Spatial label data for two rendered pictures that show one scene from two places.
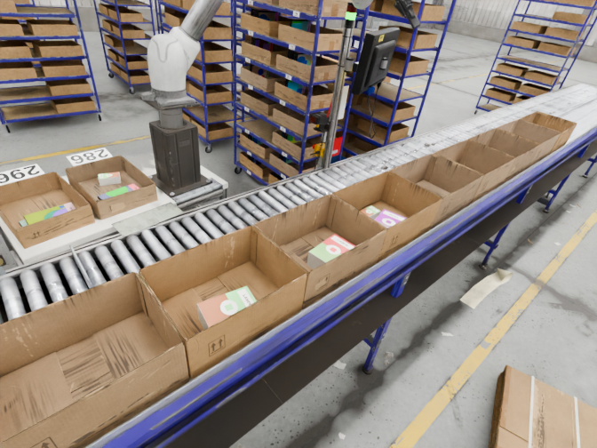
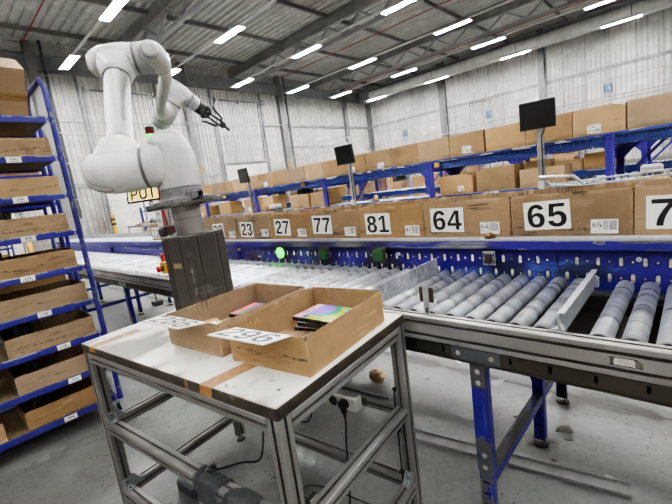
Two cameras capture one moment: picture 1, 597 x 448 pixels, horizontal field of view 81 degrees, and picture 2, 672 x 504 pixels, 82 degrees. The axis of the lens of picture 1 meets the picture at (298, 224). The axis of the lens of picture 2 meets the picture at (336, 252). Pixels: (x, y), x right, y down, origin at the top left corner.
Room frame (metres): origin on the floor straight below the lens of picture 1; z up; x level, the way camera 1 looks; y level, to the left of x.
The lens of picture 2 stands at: (1.15, 2.24, 1.18)
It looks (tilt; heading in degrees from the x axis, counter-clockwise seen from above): 10 degrees down; 269
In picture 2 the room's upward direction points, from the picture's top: 8 degrees counter-clockwise
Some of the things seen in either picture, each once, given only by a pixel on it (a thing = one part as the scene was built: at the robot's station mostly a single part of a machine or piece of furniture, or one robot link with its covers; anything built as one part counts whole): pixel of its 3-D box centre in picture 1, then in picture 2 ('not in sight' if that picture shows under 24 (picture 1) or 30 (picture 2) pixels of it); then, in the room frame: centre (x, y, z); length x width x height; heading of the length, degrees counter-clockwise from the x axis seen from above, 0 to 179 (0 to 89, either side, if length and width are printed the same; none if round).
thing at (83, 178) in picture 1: (111, 184); (241, 313); (1.48, 0.96, 0.80); 0.38 x 0.28 x 0.10; 50
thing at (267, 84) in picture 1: (267, 77); not in sight; (3.13, 0.42, 0.99); 0.40 x 0.30 x 0.10; 43
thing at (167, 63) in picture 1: (167, 61); (171, 160); (1.70, 0.70, 1.36); 0.18 x 0.16 x 0.22; 10
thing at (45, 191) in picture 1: (41, 206); (311, 323); (1.23, 1.15, 0.80); 0.38 x 0.28 x 0.10; 53
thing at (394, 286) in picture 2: (91, 288); (409, 281); (0.84, 0.72, 0.76); 0.46 x 0.01 x 0.09; 45
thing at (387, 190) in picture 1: (383, 212); (305, 223); (1.28, -0.36, 0.96); 0.39 x 0.29 x 0.17; 135
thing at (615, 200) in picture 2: not in sight; (575, 210); (0.16, 0.75, 0.97); 0.39 x 0.29 x 0.17; 135
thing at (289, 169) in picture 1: (297, 163); (55, 364); (2.80, 0.08, 0.39); 0.40 x 0.30 x 0.10; 46
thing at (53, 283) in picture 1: (64, 307); (432, 292); (0.77, 0.79, 0.72); 0.52 x 0.05 x 0.05; 45
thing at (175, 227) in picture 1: (198, 252); (335, 283); (1.14, 0.42, 0.72); 0.52 x 0.05 x 0.05; 45
